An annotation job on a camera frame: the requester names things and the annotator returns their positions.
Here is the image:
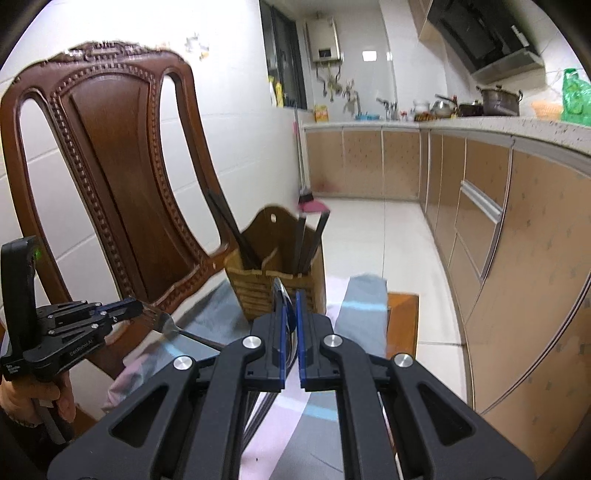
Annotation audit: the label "steel kettle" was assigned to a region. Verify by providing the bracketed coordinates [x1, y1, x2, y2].
[430, 95, 459, 120]

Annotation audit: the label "green plastic bag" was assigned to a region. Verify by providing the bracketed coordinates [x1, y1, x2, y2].
[560, 68, 591, 126]

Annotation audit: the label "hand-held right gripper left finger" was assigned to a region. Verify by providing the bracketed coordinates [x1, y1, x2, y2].
[46, 288, 289, 480]

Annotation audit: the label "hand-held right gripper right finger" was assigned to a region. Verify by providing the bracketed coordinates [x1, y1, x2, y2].
[295, 290, 536, 480]

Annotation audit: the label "dark framed window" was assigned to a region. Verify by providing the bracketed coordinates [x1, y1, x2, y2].
[259, 0, 309, 112]

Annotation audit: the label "blue-grey cloth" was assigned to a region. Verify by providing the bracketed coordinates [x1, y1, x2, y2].
[102, 272, 389, 480]

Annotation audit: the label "black range hood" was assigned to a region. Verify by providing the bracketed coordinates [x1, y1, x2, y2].
[426, 0, 544, 85]

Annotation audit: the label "carved wooden chair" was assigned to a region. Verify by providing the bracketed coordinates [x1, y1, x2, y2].
[0, 41, 236, 423]

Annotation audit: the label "broom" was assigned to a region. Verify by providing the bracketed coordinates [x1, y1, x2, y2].
[292, 102, 315, 205]

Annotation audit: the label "bamboo utensil holder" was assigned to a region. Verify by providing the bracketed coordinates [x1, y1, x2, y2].
[224, 205, 328, 320]

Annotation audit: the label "metal spoon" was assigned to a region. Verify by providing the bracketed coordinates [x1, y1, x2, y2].
[242, 276, 298, 448]

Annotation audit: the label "steel cooking pot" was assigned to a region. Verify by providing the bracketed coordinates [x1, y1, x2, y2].
[476, 84, 523, 117]

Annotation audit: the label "tan kitchen cabinets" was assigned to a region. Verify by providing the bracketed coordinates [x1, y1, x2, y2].
[302, 124, 591, 462]

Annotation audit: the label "tan wall cabinet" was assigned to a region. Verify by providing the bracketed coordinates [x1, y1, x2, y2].
[409, 0, 435, 40]

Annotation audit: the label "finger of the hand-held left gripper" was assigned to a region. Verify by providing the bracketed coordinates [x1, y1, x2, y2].
[95, 298, 145, 318]
[102, 308, 144, 330]

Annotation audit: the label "metal fork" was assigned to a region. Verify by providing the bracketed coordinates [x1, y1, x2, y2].
[137, 302, 225, 352]

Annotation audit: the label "person's left hand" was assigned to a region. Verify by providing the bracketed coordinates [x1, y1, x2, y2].
[0, 369, 77, 430]

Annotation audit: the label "water heater pipes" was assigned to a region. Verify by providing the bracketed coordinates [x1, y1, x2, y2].
[315, 62, 345, 97]

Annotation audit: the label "black chopstick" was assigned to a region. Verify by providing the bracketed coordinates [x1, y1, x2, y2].
[302, 209, 331, 274]
[290, 211, 309, 274]
[205, 188, 254, 271]
[217, 203, 262, 269]

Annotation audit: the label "orange basket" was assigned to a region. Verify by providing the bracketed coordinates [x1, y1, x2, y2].
[530, 100, 565, 121]

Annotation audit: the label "white water heater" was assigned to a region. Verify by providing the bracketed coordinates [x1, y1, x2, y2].
[304, 17, 343, 64]

